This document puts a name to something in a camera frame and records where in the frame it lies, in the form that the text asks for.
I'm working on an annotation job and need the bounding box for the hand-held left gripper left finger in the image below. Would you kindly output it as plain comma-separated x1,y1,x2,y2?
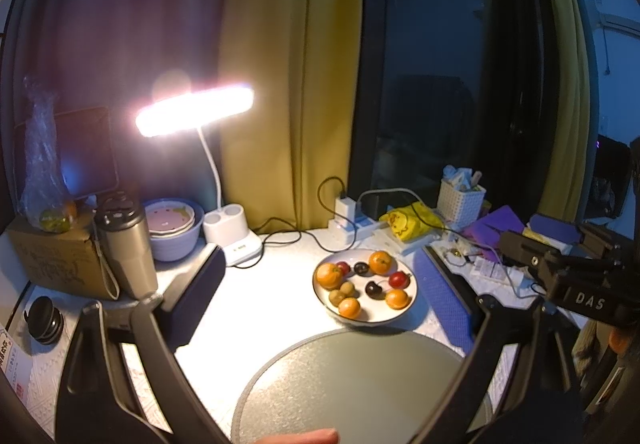
55,243,228,444

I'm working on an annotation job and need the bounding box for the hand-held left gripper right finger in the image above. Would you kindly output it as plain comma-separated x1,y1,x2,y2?
410,245,597,444

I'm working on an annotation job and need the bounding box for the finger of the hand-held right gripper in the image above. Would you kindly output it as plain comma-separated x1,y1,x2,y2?
499,229,562,275

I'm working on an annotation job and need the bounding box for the white round plate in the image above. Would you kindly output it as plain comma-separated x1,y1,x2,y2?
312,249,419,327

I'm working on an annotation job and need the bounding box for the person's left hand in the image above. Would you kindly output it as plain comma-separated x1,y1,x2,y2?
259,428,342,444

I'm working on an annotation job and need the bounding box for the white barcode label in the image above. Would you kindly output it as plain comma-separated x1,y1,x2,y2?
472,256,524,285

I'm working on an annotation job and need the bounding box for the blue purple box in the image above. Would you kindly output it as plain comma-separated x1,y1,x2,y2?
529,214,584,245

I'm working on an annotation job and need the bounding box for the purple notebook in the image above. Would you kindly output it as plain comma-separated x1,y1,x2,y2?
460,205,526,253

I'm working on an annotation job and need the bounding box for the purple bowl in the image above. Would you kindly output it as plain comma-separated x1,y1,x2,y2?
142,198,206,263

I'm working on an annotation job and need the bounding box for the white flat box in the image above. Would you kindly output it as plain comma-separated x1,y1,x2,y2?
384,229,442,255

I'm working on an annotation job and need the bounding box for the white desk lamp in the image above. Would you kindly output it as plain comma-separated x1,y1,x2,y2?
135,82,264,269

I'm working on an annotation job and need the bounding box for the yellow duck print bag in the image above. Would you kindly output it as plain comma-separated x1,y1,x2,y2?
377,203,444,245

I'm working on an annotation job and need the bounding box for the white perforated basket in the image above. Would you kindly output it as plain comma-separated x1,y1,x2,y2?
437,179,487,225

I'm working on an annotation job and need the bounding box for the pink patterned dish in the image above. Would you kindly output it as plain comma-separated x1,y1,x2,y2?
145,203,196,237

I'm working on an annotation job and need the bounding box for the steel tumbler with black lid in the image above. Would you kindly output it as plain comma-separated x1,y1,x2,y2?
94,191,160,301

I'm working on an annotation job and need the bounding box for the patterned packet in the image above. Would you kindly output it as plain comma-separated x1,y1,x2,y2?
444,165,474,187

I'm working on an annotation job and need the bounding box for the white power strip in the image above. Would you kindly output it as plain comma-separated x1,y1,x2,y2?
327,216,382,245

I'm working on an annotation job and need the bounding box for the dark bulky object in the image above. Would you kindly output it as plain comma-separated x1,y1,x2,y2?
582,136,634,225

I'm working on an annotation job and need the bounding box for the white usb charger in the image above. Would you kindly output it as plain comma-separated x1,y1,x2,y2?
334,196,356,225

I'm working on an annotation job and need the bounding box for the grey round plate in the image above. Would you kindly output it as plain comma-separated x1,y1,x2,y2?
231,328,494,444

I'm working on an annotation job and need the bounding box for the cardboard box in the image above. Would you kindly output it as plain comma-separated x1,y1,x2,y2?
7,211,121,303

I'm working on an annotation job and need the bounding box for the black round lens cap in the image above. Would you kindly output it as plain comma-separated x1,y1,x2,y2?
22,296,66,346

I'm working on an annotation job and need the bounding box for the yellow green curtain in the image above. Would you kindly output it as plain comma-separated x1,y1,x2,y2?
524,0,594,225

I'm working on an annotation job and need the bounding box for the black screen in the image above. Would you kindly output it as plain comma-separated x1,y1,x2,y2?
15,106,121,201

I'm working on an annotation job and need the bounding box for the white paper card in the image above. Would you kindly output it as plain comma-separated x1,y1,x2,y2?
0,324,37,396

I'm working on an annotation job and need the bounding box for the dark glass window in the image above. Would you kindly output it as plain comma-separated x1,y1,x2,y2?
350,0,556,225

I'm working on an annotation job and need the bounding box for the clear plastic bag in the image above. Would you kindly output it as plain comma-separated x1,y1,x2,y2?
12,76,79,235

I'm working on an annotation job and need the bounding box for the dark blue curtain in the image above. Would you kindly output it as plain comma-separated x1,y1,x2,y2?
10,0,236,205

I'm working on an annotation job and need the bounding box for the grey white power cable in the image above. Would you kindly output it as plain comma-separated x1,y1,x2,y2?
357,187,427,221

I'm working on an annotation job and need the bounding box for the thin black cable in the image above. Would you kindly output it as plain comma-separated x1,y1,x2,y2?
250,176,361,257

